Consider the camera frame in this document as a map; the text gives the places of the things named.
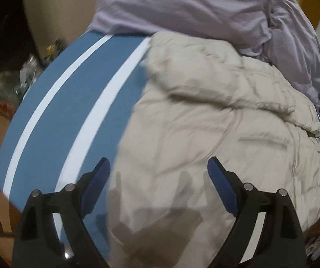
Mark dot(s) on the blue white striped bed sheet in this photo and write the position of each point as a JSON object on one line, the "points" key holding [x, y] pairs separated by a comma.
{"points": [[65, 103]]}

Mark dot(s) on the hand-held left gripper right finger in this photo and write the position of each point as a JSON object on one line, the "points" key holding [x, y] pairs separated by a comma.
{"points": [[221, 181]]}

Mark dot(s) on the crumpled plastic bag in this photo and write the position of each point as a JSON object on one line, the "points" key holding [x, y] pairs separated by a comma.
{"points": [[12, 83]]}

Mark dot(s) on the dark patterned cloth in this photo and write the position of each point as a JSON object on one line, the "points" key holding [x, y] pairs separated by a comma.
{"points": [[317, 237]]}

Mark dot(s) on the lavender duvet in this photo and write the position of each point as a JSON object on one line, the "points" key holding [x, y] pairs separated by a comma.
{"points": [[176, 5]]}

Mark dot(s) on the beige puffer jacket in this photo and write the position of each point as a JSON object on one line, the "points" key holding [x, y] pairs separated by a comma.
{"points": [[190, 117]]}

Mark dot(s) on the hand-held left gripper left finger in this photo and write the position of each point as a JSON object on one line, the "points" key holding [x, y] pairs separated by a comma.
{"points": [[97, 177]]}

